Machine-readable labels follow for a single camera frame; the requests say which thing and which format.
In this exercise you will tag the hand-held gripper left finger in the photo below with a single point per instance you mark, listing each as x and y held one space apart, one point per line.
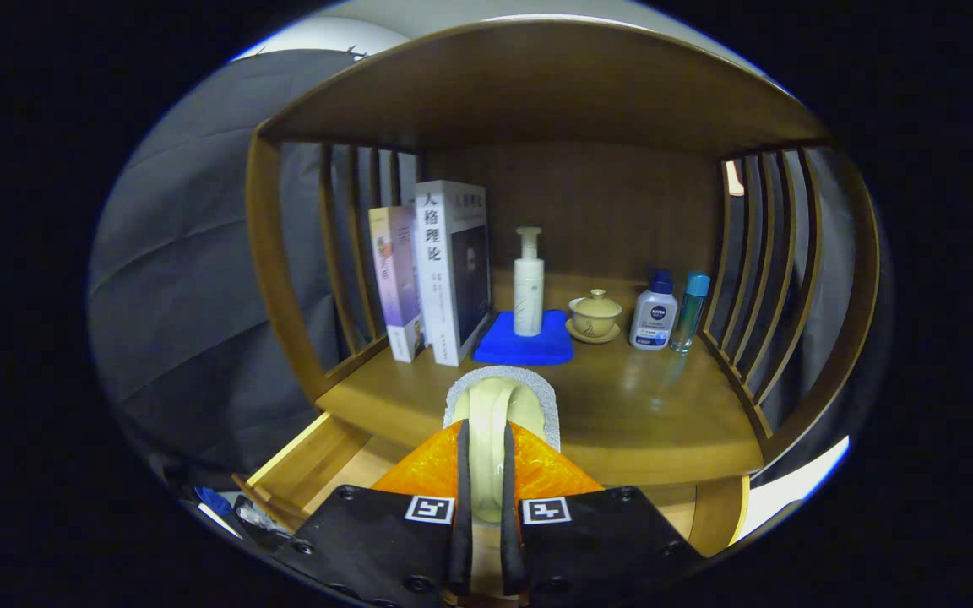
463 540

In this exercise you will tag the white pump bottle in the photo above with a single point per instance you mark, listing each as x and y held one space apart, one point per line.
529 295

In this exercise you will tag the purple book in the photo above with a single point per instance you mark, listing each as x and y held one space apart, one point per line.
394 279

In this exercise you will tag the wooden countertop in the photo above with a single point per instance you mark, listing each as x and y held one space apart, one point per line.
638 405

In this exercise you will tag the yellow lidded teacup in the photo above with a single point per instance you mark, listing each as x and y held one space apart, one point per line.
595 317

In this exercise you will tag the white board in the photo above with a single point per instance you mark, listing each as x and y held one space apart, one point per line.
790 490

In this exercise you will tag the brown wooden cabinet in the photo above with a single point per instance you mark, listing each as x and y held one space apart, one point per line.
605 211

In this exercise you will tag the folded blue cloth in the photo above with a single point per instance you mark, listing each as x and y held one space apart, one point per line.
537 348

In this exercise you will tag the black backdrop cloth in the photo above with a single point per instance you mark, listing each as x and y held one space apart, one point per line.
191 279

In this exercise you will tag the teal clear bottle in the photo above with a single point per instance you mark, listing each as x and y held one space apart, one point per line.
691 308

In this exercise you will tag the brown wooden drawer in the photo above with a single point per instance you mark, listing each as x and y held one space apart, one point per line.
317 460

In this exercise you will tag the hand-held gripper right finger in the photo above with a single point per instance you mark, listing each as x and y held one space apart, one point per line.
509 549

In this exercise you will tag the white bottle blue cap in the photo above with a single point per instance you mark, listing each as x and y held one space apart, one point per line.
654 317

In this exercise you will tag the thick white book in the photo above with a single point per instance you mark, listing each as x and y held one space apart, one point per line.
440 270

